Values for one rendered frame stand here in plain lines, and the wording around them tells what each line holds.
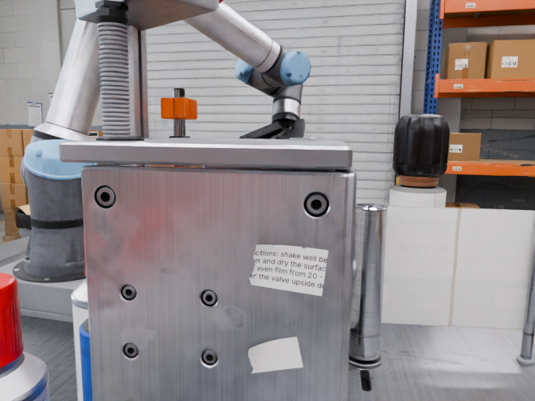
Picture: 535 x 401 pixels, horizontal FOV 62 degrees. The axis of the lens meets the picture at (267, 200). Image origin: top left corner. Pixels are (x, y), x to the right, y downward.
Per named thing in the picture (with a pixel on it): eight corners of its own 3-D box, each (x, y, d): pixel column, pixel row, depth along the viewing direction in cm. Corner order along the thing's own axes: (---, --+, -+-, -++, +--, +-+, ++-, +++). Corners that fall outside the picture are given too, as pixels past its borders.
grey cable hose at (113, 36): (126, 196, 50) (119, -2, 46) (97, 195, 50) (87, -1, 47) (139, 192, 53) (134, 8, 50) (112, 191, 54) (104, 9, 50)
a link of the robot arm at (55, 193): (32, 224, 74) (24, 144, 72) (26, 209, 86) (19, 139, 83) (106, 216, 81) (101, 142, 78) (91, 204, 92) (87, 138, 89)
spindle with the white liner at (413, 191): (445, 311, 68) (461, 113, 63) (385, 307, 69) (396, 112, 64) (432, 290, 76) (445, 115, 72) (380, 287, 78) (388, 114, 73)
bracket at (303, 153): (352, 169, 15) (353, 141, 15) (54, 162, 17) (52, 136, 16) (343, 152, 28) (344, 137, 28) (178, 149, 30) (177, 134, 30)
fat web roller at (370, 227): (384, 371, 50) (393, 209, 47) (344, 367, 51) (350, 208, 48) (380, 352, 55) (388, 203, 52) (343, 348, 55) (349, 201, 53)
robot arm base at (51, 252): (84, 281, 76) (80, 225, 74) (5, 275, 78) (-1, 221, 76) (125, 254, 91) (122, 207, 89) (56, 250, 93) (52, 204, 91)
